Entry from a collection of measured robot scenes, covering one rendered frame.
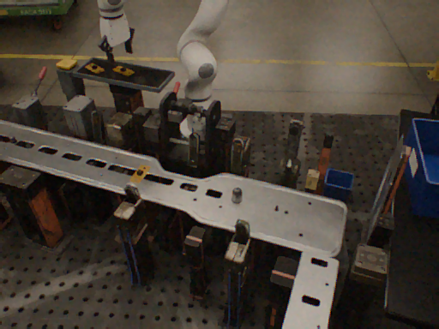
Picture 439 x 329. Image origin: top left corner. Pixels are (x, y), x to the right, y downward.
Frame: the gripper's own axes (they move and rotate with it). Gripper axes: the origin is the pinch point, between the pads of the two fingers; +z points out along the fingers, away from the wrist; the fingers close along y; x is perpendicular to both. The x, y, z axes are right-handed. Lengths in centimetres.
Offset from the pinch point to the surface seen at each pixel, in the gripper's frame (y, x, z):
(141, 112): 10.1, 18.2, 12.9
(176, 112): 9.5, 34.4, 7.1
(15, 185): 56, 6, 20
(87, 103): 18.1, -1.0, 11.7
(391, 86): -258, 49, 123
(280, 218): 18, 80, 23
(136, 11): -258, -267, 123
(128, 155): 22.6, 21.7, 22.7
